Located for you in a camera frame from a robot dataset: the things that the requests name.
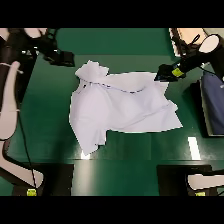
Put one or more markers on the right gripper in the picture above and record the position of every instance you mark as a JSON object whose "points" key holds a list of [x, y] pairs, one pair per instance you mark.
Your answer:
{"points": [[168, 73]]}

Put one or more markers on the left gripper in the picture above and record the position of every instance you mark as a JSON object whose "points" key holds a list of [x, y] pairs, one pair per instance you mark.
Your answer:
{"points": [[62, 58]]}

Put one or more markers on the white shirt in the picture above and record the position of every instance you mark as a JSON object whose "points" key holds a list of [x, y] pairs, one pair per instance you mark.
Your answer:
{"points": [[123, 103]]}

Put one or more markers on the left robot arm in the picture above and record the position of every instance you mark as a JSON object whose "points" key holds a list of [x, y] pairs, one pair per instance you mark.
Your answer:
{"points": [[10, 113]]}

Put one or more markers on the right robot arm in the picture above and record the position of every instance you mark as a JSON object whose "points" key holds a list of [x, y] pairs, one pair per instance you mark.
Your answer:
{"points": [[212, 44]]}

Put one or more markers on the dark blue garment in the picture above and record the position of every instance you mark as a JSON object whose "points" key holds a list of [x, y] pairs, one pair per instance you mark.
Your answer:
{"points": [[215, 103]]}

